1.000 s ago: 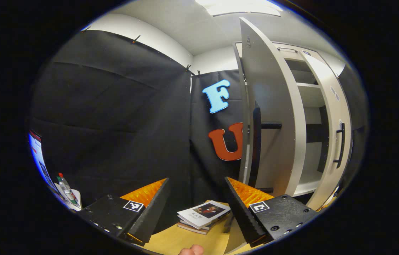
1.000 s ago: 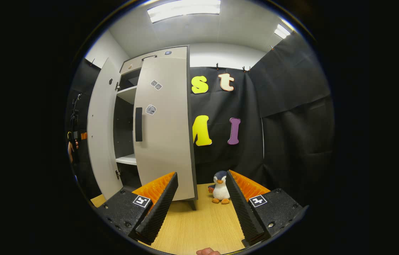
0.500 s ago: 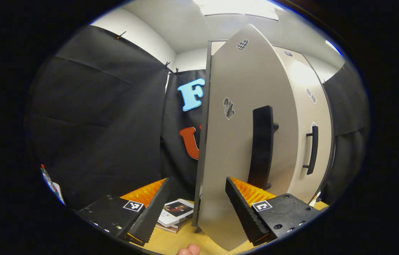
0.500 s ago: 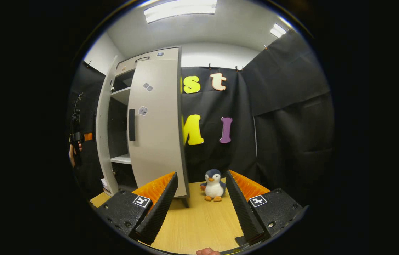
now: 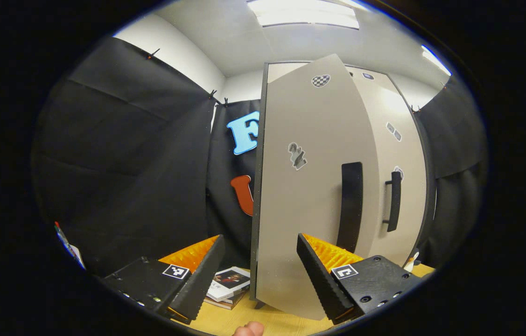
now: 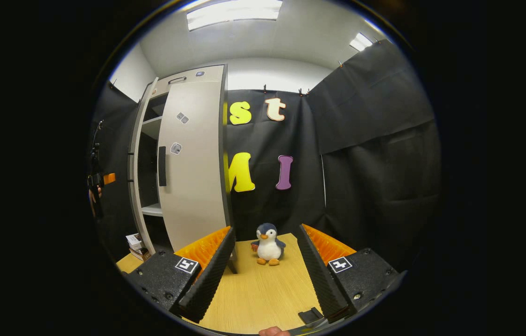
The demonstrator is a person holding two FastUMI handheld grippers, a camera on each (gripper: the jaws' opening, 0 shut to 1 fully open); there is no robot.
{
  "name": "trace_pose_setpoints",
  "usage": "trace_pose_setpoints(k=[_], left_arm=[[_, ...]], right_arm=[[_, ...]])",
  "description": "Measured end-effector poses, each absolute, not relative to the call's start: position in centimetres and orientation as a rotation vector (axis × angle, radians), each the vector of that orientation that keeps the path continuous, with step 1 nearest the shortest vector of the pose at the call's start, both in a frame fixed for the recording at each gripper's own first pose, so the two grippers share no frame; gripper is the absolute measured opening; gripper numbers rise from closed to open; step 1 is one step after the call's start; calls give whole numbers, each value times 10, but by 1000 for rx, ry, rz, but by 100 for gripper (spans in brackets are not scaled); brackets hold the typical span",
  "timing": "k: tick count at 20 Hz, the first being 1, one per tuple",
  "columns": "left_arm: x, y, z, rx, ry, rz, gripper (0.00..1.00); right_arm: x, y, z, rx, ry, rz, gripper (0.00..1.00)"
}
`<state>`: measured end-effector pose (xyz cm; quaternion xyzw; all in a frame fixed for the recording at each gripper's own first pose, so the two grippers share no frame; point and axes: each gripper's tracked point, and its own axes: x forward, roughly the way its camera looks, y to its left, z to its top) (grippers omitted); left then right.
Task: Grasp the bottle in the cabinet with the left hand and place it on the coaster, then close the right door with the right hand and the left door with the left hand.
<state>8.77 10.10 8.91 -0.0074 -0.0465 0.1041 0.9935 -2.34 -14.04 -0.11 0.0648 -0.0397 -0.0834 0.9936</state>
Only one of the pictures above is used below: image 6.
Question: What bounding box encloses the white and grey cabinet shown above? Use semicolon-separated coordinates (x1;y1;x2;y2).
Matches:
127;64;236;273

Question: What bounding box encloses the small ceiling light panel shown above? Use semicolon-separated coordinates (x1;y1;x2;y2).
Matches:
350;32;374;52

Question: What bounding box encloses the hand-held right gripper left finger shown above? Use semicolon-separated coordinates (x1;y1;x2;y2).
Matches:
125;225;237;325

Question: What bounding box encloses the penguin plush toy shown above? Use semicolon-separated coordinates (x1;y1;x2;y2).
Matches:
250;223;287;266

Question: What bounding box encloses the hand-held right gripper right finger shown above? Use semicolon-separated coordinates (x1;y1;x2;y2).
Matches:
296;223;408;325

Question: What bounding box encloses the white cabinet drawer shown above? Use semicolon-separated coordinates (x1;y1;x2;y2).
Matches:
153;64;226;96

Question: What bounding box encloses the white cabinet door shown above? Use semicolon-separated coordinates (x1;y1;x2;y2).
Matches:
127;77;161;256
157;80;231;253

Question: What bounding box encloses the small black block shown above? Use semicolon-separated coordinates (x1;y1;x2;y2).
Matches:
298;307;324;325

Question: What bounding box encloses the black backdrop cloth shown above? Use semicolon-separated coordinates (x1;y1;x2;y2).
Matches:
88;40;443;276

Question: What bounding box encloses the long ceiling light panel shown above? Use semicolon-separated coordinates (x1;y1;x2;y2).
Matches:
186;0;284;31

